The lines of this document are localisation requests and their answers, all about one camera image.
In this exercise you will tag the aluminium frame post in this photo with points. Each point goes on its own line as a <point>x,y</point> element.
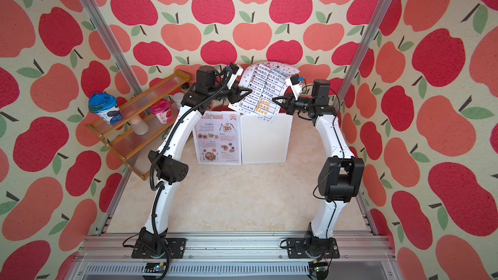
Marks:
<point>111,43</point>
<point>371,31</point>

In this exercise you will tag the clear plastic bottle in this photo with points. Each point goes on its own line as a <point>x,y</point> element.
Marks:
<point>139,126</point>

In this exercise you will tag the pink lidded cup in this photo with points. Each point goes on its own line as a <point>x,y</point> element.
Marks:
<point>162,111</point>

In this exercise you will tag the right white rack box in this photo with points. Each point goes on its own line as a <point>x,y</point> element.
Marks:
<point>265,142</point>

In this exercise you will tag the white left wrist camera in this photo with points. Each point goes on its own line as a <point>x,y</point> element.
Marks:
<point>234,71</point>

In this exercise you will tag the left aluminium frame post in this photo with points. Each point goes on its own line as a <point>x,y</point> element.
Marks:
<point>111,43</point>

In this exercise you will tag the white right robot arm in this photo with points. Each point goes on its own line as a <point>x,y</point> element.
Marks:
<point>339,179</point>

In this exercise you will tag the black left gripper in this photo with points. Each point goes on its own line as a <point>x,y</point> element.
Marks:
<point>235,96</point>

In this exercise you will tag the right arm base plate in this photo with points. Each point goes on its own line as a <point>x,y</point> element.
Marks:
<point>312,248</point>

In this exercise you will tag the white rack box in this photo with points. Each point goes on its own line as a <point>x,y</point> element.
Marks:
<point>265,142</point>
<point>216,163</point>

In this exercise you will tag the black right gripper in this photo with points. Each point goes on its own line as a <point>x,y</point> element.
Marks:
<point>288,106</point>

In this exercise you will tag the right aluminium frame post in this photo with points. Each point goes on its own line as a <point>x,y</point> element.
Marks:
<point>371,31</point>

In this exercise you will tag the wooden spice shelf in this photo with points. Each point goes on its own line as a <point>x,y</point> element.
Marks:
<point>120,137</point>

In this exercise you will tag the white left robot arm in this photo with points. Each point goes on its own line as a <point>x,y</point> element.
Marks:
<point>166,170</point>

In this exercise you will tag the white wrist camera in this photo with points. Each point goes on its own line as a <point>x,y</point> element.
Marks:
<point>234,71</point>
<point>294,82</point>

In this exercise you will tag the white dotted menu sheet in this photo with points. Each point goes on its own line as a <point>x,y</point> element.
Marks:
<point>266,80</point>

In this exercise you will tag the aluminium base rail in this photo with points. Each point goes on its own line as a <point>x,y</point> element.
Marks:
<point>246,255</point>

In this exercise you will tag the white lidded jar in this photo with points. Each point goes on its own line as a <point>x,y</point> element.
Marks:
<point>177,99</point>

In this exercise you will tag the restaurant special menu sheet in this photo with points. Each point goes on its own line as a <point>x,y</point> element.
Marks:
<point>216,136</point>

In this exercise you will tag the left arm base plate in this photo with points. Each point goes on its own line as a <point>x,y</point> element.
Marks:
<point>175,248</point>

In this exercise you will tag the left white rack box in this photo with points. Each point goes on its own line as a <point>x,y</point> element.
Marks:
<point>216,163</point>

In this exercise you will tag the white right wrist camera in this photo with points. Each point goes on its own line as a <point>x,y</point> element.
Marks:
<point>294,82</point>

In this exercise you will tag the blue lidded yogurt cup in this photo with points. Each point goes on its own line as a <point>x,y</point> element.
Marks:
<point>106,107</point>

